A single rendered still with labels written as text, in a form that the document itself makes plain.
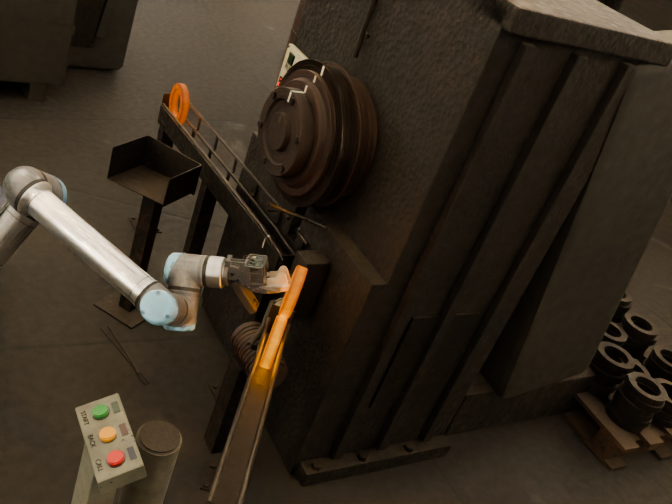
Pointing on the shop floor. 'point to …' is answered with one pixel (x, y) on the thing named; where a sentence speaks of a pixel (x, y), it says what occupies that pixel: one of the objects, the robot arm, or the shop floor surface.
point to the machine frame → (432, 212)
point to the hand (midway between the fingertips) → (294, 286)
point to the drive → (582, 268)
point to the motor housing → (242, 360)
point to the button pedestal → (89, 480)
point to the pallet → (628, 392)
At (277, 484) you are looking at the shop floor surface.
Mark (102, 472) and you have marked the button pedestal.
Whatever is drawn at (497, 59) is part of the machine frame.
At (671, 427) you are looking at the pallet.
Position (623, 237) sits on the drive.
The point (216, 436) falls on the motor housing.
